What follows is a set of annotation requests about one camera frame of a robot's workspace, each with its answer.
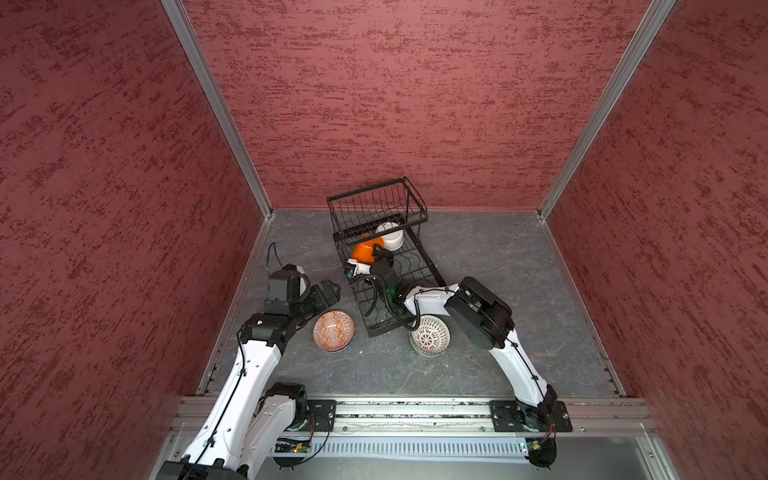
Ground red white patterned bowl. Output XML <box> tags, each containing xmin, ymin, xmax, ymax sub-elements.
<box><xmin>409</xmin><ymin>315</ymin><xmax>451</xmax><ymax>341</ymax></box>

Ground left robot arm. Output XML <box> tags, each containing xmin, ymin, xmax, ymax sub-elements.
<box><xmin>155</xmin><ymin>279</ymin><xmax>340</xmax><ymax>479</ymax></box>

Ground orange patterned bowl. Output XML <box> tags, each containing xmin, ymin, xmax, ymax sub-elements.
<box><xmin>313</xmin><ymin>310</ymin><xmax>355</xmax><ymax>352</ymax></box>

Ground green white patterned bowl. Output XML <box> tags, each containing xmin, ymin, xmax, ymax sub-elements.
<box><xmin>409</xmin><ymin>336</ymin><xmax>450</xmax><ymax>358</ymax></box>

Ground left controller board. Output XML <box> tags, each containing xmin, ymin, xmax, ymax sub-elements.
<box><xmin>272</xmin><ymin>438</ymin><xmax>315</xmax><ymax>469</ymax></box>

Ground controller board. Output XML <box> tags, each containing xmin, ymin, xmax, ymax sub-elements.
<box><xmin>526</xmin><ymin>438</ymin><xmax>558</xmax><ymax>469</ymax></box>
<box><xmin>272</xmin><ymin>438</ymin><xmax>315</xmax><ymax>469</ymax></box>

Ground right controller board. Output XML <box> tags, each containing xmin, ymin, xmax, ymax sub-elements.
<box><xmin>526</xmin><ymin>438</ymin><xmax>558</xmax><ymax>469</ymax></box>

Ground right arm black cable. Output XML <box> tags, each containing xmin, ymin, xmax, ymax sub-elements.
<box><xmin>350</xmin><ymin>272</ymin><xmax>424</xmax><ymax>332</ymax></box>

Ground black wire dish rack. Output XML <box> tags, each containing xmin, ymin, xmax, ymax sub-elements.
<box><xmin>327</xmin><ymin>177</ymin><xmax>445</xmax><ymax>337</ymax></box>

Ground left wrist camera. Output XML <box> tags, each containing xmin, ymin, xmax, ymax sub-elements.
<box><xmin>268</xmin><ymin>264</ymin><xmax>310</xmax><ymax>303</ymax></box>

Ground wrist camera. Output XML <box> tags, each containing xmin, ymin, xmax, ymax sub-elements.
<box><xmin>344</xmin><ymin>262</ymin><xmax>370</xmax><ymax>279</ymax></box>
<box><xmin>268</xmin><ymin>264</ymin><xmax>310</xmax><ymax>303</ymax></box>

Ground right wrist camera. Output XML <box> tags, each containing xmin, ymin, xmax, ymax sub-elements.
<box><xmin>344</xmin><ymin>262</ymin><xmax>370</xmax><ymax>279</ymax></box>

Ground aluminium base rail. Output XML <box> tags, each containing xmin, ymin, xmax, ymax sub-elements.
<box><xmin>151</xmin><ymin>396</ymin><xmax>678</xmax><ymax>479</ymax></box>

